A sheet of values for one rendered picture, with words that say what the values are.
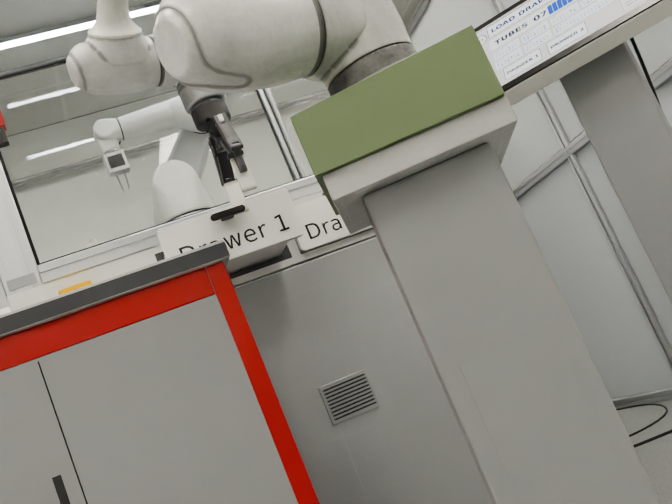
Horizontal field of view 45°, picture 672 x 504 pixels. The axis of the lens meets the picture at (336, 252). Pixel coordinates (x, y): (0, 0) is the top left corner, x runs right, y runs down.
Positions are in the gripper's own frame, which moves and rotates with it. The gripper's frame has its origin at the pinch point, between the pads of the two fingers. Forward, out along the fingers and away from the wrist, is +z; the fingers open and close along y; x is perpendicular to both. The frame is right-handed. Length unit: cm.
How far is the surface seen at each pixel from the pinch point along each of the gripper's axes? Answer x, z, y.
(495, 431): -9, 56, -48
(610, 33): -84, -5, -16
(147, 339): 28.9, 25.3, -31.0
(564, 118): -155, -22, 110
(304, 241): -15.4, 7.2, 25.9
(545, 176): -154, -8, 138
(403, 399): -23, 49, 28
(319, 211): -21.6, 1.6, 25.9
